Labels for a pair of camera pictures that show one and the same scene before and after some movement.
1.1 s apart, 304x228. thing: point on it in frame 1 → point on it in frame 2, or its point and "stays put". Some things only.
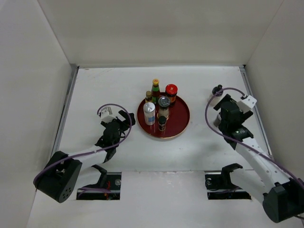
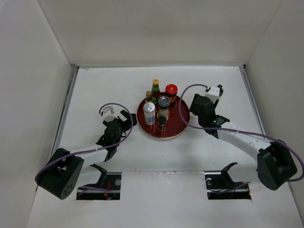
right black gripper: x=226 y=98 → x=193 y=105
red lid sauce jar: x=171 y=91 stays put
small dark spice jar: x=161 y=122 stays put
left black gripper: x=127 y=117 stays put
